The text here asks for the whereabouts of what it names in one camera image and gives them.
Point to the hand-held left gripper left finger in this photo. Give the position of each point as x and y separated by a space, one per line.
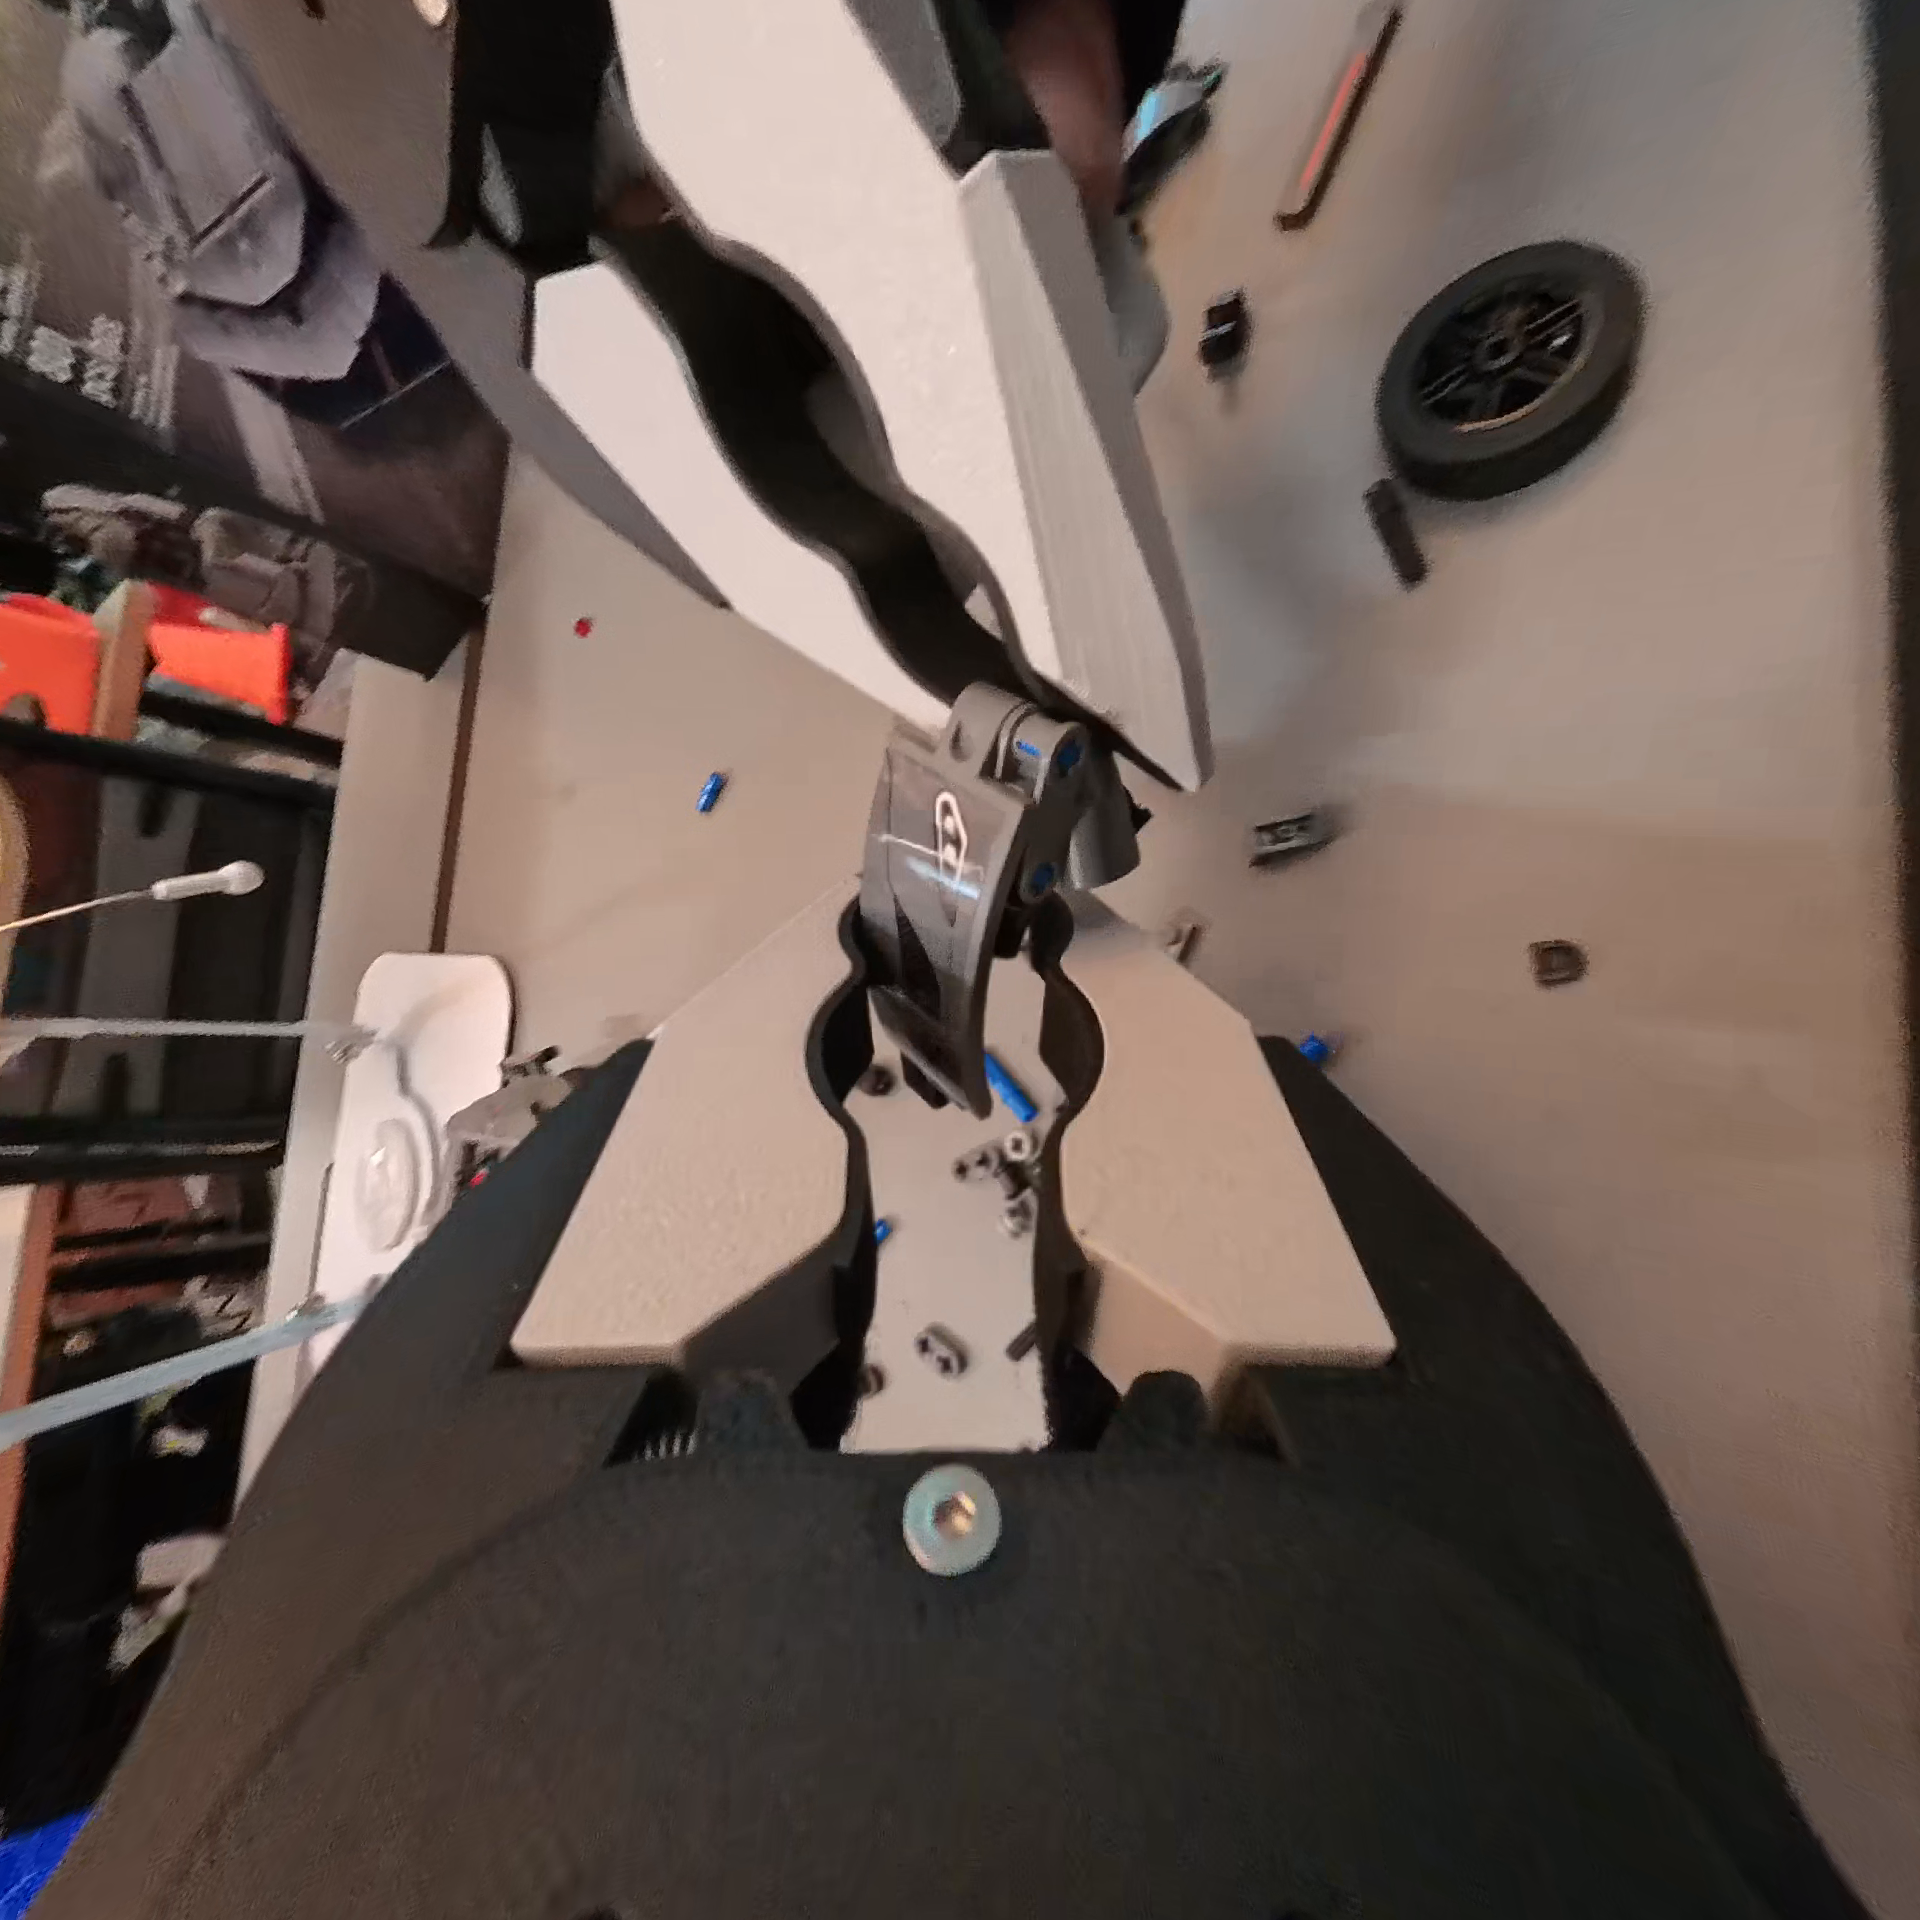
706 1201

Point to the dark grey lego fender assembly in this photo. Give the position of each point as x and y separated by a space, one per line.
932 901

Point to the person's right hand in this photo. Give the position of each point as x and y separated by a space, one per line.
1081 90

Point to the grey tile with orange stripe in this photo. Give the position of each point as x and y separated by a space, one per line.
1341 112

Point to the orange box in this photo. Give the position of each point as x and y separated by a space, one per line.
226 652

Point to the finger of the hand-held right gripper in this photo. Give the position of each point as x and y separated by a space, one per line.
601 388
810 149

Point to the cluster of small lego connectors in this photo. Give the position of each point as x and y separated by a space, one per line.
1002 1184

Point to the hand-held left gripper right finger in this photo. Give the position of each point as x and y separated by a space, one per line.
1214 1201

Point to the black lego axle connector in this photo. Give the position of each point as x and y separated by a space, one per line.
1396 533

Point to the black lego set box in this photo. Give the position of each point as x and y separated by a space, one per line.
226 300

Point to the grey two-hole lego connector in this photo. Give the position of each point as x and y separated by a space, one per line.
940 1346

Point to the grey lego slope brick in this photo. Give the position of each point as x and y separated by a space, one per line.
1293 836

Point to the blue plastic bin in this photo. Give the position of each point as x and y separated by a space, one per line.
38 1875

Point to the black shelf unit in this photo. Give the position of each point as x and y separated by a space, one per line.
166 756

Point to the grey lego car model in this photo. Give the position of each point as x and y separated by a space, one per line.
487 1119

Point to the black lego pin connector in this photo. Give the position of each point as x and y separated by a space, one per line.
1223 331

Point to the black lego wheel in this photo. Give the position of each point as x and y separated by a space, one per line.
1508 369

